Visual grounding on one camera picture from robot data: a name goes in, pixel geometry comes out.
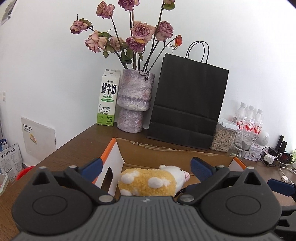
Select black paper bag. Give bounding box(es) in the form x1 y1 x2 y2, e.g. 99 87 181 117
147 41 229 149

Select dried rose bouquet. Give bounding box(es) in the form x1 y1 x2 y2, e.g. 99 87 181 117
70 0 183 72

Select white power adapter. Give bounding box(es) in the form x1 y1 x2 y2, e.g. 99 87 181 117
263 154 275 165

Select clear drinking glass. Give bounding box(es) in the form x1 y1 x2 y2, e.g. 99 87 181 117
231 130 258 161

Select red cardboard box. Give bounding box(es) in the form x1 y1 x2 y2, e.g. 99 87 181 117
92 138 246 196

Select green white milk carton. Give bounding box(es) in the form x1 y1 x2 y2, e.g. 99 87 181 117
97 69 121 126

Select purple ceramic vase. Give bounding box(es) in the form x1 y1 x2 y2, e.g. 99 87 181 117
116 69 155 133

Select white charger cable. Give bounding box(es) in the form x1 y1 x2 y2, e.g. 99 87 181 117
278 166 296 185

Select yellow white plush toy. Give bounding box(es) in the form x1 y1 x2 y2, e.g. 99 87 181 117
118 165 190 197

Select white board with label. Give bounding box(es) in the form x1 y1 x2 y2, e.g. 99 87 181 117
21 117 57 161

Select white round speaker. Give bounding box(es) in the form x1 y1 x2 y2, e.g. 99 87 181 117
256 130 270 146

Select water bottle red label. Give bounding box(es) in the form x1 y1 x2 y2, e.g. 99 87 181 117
245 105 255 132
253 109 263 135
235 102 247 130

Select clear jar of seeds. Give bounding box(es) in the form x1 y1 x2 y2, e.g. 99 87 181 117
210 118 239 153

